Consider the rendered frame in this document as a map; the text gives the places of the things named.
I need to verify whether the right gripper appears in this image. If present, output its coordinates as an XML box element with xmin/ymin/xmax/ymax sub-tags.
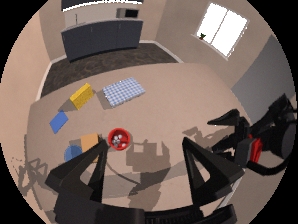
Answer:
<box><xmin>207</xmin><ymin>109</ymin><xmax>267</xmax><ymax>163</ymax></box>

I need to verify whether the blue flat rectangular slab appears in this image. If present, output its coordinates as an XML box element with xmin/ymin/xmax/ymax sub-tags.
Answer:
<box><xmin>50</xmin><ymin>110</ymin><xmax>68</xmax><ymax>133</ymax></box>

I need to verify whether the red cup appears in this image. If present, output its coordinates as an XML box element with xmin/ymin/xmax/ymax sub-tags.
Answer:
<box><xmin>108</xmin><ymin>128</ymin><xmax>130</xmax><ymax>151</ymax></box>

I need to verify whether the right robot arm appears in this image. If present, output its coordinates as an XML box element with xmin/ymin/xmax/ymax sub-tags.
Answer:
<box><xmin>212</xmin><ymin>93</ymin><xmax>297</xmax><ymax>169</ymax></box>

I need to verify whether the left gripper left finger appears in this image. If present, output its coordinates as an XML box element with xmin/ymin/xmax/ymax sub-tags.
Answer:
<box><xmin>48</xmin><ymin>139</ymin><xmax>108</xmax><ymax>203</ymax></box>

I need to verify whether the blue round coaster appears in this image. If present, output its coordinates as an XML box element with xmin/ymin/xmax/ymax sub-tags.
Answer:
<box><xmin>65</xmin><ymin>145</ymin><xmax>83</xmax><ymax>162</ymax></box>

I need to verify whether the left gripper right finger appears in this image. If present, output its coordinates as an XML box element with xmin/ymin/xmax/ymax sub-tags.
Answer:
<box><xmin>182</xmin><ymin>137</ymin><xmax>245</xmax><ymax>204</ymax></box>

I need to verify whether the blue and white checkered towel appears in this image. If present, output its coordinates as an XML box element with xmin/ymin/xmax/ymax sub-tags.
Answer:
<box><xmin>103</xmin><ymin>77</ymin><xmax>145</xmax><ymax>109</ymax></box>

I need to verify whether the yellow sponge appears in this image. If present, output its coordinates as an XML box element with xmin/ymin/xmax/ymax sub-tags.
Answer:
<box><xmin>69</xmin><ymin>83</ymin><xmax>93</xmax><ymax>110</ymax></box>

